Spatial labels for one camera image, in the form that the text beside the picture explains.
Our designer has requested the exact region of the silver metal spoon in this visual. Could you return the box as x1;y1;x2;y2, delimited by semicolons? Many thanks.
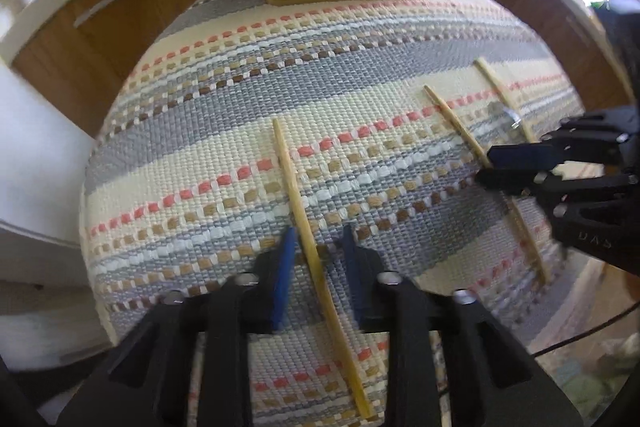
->
488;102;522;129

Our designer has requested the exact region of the wooden kitchen cabinet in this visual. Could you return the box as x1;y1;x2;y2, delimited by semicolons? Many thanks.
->
1;0;632;134

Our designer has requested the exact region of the woven striped placemat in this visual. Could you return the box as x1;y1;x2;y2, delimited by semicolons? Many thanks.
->
80;0;599;412

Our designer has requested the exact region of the black cable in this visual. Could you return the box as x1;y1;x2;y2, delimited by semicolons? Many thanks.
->
529;300;640;358

